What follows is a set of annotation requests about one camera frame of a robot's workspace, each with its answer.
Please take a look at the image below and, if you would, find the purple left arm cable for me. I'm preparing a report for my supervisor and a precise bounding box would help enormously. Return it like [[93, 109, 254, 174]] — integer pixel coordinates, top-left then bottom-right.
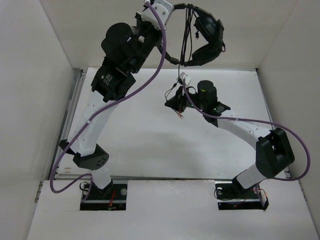
[[49, 1, 168, 195]]

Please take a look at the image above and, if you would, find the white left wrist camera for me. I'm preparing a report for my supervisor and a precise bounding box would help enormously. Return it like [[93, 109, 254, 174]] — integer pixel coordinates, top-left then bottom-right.
[[140, 0, 174, 29]]

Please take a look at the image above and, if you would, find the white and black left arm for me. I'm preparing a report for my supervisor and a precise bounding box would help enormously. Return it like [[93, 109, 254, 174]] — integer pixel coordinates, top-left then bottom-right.
[[59, 7, 167, 199]]

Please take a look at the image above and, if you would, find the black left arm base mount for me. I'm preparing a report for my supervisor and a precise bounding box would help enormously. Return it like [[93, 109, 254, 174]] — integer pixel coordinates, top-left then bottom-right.
[[79, 182, 128, 211]]

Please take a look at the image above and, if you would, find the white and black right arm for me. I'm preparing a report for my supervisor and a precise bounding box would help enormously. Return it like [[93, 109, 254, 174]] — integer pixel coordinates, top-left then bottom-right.
[[164, 78, 295, 197]]

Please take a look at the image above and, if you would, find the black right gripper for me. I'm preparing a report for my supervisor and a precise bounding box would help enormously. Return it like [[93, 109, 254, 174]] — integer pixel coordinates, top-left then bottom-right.
[[165, 85, 207, 113]]

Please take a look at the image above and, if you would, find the black headphone cable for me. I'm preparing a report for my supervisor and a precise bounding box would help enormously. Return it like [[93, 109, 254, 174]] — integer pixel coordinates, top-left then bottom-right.
[[163, 2, 198, 101]]

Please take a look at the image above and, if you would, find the black over-ear headphones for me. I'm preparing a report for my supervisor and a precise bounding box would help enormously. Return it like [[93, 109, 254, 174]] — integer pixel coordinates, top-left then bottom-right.
[[165, 3, 226, 67]]

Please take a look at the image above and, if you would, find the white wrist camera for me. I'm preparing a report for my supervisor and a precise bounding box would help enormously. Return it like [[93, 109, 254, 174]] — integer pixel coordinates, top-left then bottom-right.
[[177, 72, 192, 88], [140, 0, 174, 29]]

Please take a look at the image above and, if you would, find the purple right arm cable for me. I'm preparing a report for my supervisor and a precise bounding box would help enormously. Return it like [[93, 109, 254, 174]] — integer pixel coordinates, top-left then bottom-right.
[[181, 79, 311, 181]]

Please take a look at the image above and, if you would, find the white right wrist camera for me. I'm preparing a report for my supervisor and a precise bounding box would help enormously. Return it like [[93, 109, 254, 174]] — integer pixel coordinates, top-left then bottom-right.
[[177, 72, 192, 88]]

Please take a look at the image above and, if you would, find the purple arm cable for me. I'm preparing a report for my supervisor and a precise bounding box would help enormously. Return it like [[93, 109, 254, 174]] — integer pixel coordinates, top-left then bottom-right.
[[49, 1, 168, 195], [181, 79, 311, 181]]

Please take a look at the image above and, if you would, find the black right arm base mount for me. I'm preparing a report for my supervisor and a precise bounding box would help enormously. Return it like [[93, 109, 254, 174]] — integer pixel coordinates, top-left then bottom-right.
[[213, 181, 270, 211]]

